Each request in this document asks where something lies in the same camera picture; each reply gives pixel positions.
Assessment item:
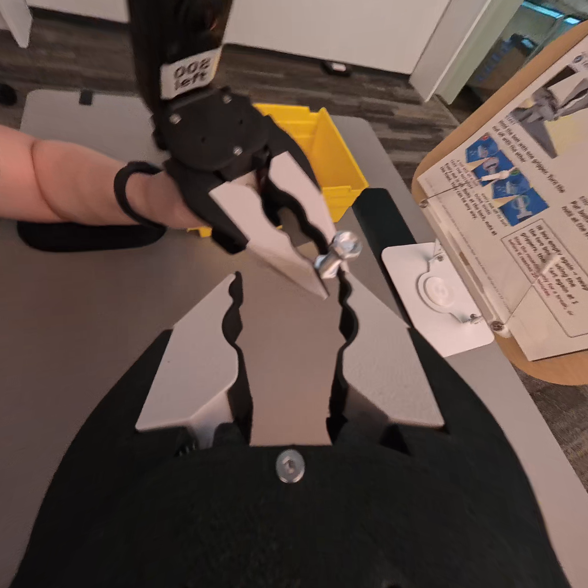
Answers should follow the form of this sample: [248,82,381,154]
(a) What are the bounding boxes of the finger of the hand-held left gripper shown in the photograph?
[258,153,340,258]
[208,176,330,300]

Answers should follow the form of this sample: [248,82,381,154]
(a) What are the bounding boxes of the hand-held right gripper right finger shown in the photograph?
[326,272,448,445]

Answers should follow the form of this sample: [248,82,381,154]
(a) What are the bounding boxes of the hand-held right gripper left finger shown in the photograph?
[134,271,253,446]

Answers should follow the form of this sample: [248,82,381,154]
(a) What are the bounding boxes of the yellow bin with black divider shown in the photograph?
[187,103,369,237]

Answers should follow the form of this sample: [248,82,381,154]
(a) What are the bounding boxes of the person's left forearm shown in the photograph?
[0,123,49,223]

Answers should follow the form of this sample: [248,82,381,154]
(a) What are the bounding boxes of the person's left hand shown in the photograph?
[37,140,212,230]

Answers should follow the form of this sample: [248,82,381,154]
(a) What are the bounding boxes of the black flat table mat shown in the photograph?
[340,187,416,276]

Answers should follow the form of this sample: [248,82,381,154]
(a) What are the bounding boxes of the white metal stand base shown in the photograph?
[381,241,496,359]

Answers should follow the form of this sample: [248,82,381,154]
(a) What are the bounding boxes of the instruction sheet on wooden board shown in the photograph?
[411,21,588,386]

